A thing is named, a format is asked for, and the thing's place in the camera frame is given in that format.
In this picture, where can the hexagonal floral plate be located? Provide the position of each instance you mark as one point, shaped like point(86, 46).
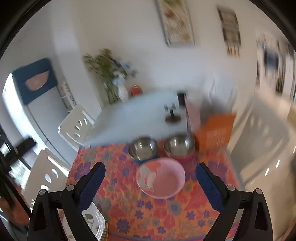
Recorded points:
point(95, 220)

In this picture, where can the red teapot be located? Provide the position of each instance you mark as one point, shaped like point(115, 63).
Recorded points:
point(136, 90)

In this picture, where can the pink plastic bowl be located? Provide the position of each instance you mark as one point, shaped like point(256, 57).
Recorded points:
point(161, 178)

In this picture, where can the maroon orange book box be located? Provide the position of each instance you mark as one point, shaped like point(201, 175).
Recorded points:
point(212, 127)

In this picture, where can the black mug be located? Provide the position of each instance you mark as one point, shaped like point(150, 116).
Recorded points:
point(182, 96)

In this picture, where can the white corner shelf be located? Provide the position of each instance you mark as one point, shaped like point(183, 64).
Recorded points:
point(66, 96)

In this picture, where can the glass vase green plant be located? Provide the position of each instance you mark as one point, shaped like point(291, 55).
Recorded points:
point(102, 64)

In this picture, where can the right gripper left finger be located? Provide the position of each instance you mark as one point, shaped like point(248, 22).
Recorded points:
point(45, 222)

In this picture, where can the white chair near left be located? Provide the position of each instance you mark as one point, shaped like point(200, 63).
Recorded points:
point(48, 172)

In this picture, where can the blue steel bowl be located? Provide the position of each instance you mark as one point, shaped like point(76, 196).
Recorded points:
point(143, 149)

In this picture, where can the blue wall hanging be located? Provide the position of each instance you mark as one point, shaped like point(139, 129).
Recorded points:
point(34, 79)

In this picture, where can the small framed picture upper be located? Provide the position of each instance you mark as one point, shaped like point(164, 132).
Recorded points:
point(230, 29)

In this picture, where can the white chair far left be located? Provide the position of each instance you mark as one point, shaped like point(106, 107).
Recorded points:
point(75, 126)

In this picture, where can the orange floral tablecloth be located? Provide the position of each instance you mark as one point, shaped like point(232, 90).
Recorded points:
point(132, 215)

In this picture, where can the wall television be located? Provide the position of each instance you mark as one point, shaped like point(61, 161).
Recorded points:
point(270, 60)

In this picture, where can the tall framed wall picture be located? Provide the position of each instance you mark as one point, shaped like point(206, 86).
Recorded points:
point(176, 23)

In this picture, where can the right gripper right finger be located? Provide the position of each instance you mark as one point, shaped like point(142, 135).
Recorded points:
point(255, 222)

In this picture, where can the red steel bowl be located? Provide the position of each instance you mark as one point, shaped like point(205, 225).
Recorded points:
point(180, 145)

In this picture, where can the white flower vase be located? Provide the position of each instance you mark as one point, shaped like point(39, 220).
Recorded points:
point(122, 93)

